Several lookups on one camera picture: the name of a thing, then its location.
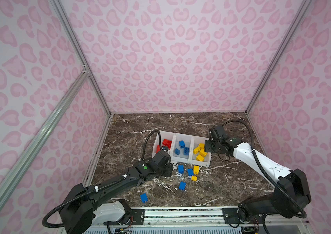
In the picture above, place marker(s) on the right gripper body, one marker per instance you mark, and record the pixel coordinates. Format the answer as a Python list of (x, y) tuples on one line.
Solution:
[(212, 146)]

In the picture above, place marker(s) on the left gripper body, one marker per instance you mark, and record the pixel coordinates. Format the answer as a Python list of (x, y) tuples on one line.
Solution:
[(167, 171)]

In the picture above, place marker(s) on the blue brick tall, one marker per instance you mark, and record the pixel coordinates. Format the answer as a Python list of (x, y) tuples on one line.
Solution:
[(180, 169)]

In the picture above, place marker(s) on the small blue brick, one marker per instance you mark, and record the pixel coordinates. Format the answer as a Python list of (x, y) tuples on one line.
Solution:
[(177, 151)]

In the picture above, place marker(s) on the lone yellow brick front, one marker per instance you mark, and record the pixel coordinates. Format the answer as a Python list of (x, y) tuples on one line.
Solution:
[(196, 150)]

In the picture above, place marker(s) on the long red brick slanted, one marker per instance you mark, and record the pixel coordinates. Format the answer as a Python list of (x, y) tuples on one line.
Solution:
[(167, 143)]

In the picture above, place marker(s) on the long yellow brick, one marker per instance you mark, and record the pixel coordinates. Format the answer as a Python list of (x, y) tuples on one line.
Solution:
[(200, 158)]

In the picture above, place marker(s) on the blue studded brick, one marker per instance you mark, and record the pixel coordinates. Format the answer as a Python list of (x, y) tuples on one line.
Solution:
[(186, 151)]

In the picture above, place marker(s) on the lone blue brick front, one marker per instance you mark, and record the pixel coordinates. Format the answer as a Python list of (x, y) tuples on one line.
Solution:
[(144, 198)]

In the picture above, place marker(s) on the red brick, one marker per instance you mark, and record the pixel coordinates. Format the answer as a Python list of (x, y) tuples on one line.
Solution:
[(158, 148)]

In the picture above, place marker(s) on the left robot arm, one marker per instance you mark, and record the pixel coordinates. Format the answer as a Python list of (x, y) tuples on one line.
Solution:
[(77, 216)]

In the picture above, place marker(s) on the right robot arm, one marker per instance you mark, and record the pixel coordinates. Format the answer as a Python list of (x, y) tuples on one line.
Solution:
[(291, 192)]

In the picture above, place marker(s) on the white right bin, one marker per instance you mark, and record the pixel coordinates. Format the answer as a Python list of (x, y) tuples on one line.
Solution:
[(195, 141)]

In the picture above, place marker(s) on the white bin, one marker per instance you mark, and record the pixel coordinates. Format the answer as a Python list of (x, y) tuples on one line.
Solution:
[(195, 141), (187, 140), (166, 135)]

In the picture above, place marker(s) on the white middle bin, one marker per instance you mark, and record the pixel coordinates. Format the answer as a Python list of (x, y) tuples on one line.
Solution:
[(187, 140)]

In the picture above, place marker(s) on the white left bin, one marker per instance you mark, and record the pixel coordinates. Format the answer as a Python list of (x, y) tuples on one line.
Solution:
[(166, 135)]

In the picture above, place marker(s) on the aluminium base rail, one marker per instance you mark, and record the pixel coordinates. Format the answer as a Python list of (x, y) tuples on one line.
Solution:
[(203, 220)]

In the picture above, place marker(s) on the diagonal aluminium frame bar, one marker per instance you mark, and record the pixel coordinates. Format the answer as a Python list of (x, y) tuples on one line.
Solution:
[(15, 175)]

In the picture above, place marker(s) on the left corner frame post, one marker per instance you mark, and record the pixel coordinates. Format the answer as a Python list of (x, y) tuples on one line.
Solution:
[(66, 24)]

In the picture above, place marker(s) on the corner frame post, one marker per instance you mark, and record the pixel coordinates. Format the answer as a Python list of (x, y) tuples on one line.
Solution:
[(292, 29), (66, 24)]

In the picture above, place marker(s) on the right corner frame post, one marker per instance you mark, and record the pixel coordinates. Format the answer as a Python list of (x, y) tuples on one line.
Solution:
[(292, 29)]

